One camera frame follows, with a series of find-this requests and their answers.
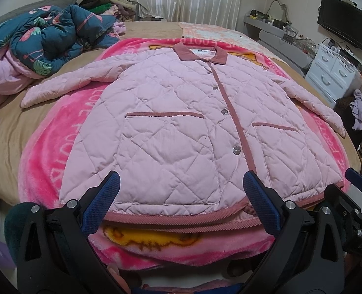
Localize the black flat television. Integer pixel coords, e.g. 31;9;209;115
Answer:
317;0;362;50

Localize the pink quilted jacket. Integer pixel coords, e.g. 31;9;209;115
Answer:
21;43;346;226

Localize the blue floral comforter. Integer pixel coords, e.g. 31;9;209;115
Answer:
0;4;127;108

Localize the white drawer cabinet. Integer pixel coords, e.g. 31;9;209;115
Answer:
305;44;362;108

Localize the pile of folded clothes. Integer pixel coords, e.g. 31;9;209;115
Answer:
78;0;138;22

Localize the tan bed sheet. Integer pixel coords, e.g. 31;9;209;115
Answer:
0;21;315;205

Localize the pink cartoon fleece blanket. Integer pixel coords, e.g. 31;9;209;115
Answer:
18;38;348;270

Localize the peach kitty blanket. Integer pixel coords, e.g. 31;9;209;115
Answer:
178;22;277;59

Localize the grey headboard cushion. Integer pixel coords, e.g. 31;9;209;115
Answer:
0;0;78;24

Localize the grey curved shelf unit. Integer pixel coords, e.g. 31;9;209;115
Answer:
243;15;312;77

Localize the lilac cloth on chair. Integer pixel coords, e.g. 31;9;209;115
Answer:
350;90;362;131

